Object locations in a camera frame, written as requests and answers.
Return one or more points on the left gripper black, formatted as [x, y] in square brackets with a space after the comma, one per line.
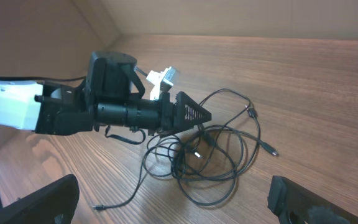
[187, 115]

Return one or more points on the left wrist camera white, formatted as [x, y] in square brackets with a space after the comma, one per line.
[162, 81]

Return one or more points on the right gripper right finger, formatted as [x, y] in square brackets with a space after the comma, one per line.
[294, 204]

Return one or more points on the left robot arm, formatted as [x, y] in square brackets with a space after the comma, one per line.
[111, 94]

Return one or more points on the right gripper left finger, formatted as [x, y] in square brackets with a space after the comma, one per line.
[54, 203]

